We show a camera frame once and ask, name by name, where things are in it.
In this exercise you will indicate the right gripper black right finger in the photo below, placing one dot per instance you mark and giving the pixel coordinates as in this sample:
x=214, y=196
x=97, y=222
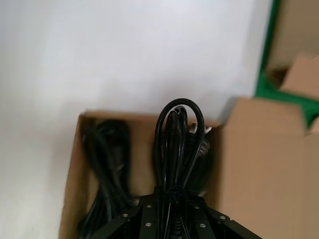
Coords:
x=204, y=224

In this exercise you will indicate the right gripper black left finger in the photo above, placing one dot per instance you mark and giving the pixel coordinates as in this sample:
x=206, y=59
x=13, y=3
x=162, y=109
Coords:
x=139, y=224

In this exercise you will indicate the open brown cardboard mailer box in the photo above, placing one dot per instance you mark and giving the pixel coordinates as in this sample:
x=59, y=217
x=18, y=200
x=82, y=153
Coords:
x=294, y=32
x=261, y=161

